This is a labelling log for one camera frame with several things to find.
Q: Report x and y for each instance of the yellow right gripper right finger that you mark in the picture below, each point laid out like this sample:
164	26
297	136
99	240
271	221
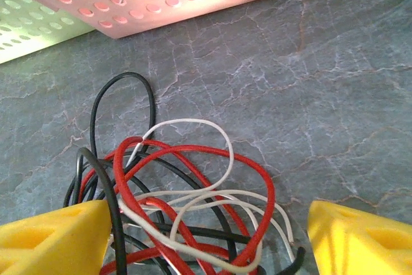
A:
360	249

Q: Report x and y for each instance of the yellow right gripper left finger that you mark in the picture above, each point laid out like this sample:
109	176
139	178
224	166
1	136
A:
58	242

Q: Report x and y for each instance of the green perforated plastic basket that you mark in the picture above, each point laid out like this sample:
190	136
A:
38	43

